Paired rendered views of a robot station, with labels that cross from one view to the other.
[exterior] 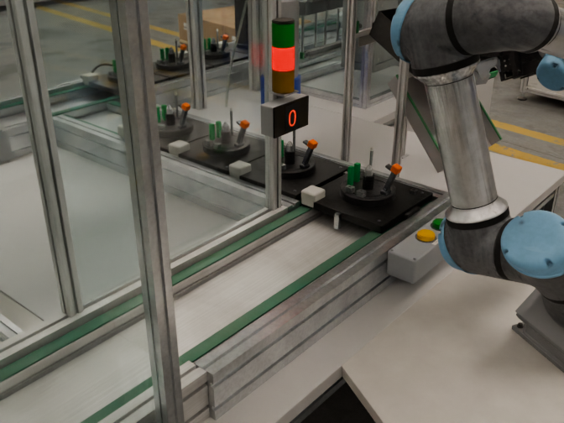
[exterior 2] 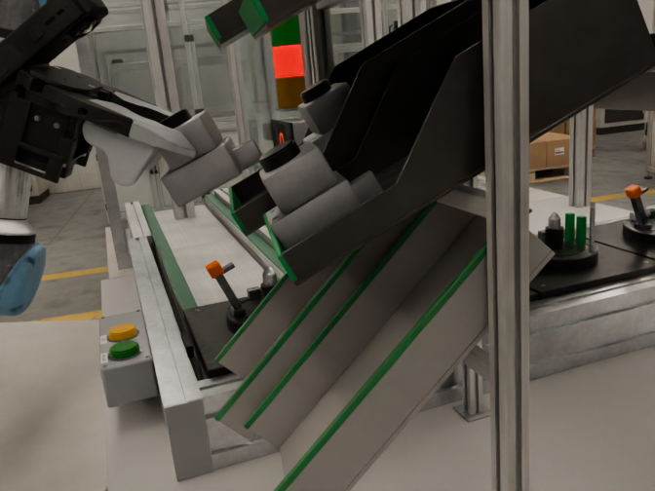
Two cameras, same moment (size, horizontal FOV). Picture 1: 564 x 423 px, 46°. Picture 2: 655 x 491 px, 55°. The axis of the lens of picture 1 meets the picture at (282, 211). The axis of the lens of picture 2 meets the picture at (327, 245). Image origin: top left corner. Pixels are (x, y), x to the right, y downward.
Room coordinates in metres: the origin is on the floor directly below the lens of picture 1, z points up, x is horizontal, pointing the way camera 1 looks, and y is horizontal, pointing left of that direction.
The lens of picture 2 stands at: (2.04, -0.91, 1.32)
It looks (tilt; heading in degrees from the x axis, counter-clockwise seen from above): 16 degrees down; 121
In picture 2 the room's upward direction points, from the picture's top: 5 degrees counter-clockwise
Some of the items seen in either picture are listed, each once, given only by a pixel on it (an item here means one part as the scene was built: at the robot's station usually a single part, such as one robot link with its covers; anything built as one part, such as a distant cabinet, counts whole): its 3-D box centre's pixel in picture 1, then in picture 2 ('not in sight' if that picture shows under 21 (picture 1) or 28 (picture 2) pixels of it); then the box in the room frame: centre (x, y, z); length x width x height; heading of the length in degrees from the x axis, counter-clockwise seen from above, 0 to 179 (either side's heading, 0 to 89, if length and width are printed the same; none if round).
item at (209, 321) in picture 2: (367, 198); (275, 324); (1.52, -0.22, 0.96); 0.24 x 0.24 x 0.02; 50
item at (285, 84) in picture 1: (283, 80); (291, 92); (1.45, 0.00, 1.28); 0.05 x 0.05 x 0.05
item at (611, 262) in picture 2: not in sight; (555, 234); (1.84, 0.17, 1.01); 0.24 x 0.24 x 0.13; 50
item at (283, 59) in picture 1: (283, 57); (288, 60); (1.45, 0.00, 1.33); 0.05 x 0.05 x 0.05
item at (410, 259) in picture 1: (424, 248); (127, 353); (1.31, -0.32, 0.93); 0.21 x 0.07 x 0.06; 140
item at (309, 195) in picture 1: (312, 196); not in sight; (1.50, -0.08, 0.97); 0.05 x 0.05 x 0.04; 50
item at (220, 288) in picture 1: (283, 258); (250, 292); (1.30, 0.00, 0.91); 0.84 x 0.28 x 0.10; 140
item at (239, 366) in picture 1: (353, 279); (158, 314); (1.21, -0.15, 0.91); 0.89 x 0.06 x 0.11; 140
